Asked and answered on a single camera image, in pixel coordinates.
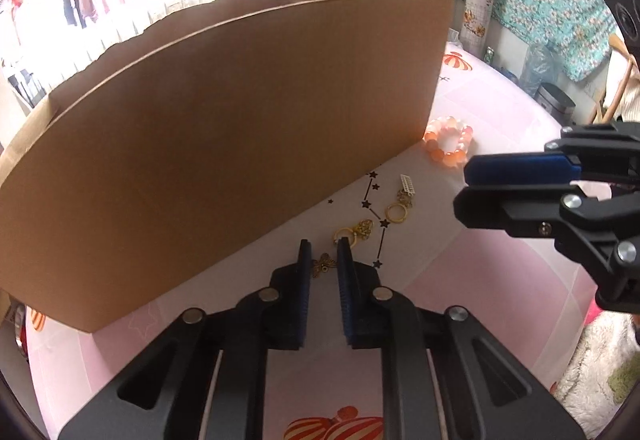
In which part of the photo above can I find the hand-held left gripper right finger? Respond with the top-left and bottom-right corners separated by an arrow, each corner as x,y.
336,237 -> 583,440

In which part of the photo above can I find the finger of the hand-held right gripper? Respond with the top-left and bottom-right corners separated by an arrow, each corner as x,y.
452,186 -> 640,314
464,120 -> 640,187

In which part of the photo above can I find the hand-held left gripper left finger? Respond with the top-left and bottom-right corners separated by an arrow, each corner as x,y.
60,240 -> 312,440

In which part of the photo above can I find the small gold butterfly charm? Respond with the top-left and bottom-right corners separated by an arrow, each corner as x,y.
312,253 -> 337,279

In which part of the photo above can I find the orange bead bracelet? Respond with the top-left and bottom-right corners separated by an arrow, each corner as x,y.
422,115 -> 475,167

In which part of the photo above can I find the large cardboard box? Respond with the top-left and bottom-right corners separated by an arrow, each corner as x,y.
0,0 -> 456,334

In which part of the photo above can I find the wooden chair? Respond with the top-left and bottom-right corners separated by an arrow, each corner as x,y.
594,32 -> 640,127

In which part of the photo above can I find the metal bin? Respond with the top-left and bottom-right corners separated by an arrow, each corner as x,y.
534,82 -> 577,122

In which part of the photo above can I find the clear water bottle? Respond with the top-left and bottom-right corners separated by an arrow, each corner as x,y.
519,39 -> 559,94

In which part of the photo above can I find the patterned paper roll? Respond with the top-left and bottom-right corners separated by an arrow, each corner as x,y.
454,0 -> 499,54

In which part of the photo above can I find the fluffy white green blanket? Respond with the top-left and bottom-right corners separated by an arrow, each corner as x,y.
554,310 -> 640,422

